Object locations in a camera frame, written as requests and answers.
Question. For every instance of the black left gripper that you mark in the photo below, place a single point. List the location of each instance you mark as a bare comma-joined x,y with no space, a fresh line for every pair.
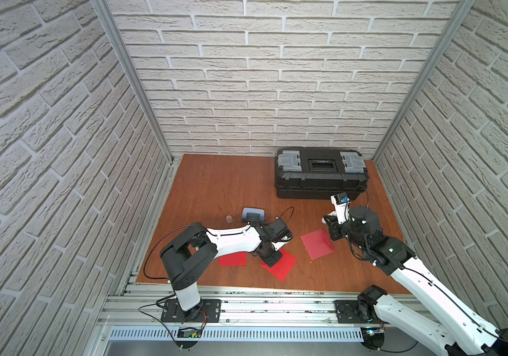
269,254

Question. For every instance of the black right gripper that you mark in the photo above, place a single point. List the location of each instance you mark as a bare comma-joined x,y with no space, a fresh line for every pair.
333,230

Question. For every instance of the red envelope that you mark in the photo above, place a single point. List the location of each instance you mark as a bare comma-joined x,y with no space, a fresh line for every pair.
318,244
283,267
235,259

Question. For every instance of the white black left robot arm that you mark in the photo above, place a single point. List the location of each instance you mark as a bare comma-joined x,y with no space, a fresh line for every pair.
189,255

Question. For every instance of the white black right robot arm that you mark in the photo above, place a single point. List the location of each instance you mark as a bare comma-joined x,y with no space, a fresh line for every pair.
455,330

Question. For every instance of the grey hole punch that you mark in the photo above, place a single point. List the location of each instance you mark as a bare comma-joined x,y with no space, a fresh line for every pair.
253,215

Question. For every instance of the black plastic toolbox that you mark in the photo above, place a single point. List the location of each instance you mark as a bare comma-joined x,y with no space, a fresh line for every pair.
319,173

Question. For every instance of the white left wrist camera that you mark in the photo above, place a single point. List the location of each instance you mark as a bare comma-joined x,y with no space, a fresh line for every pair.
278,244

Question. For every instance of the aluminium right corner post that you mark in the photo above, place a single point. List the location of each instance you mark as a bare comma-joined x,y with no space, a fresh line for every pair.
448,34

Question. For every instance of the aluminium corner post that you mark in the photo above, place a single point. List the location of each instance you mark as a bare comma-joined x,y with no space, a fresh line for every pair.
113,32
448,34

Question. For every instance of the aluminium left corner post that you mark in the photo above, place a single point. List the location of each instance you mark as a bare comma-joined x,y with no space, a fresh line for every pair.
113,32

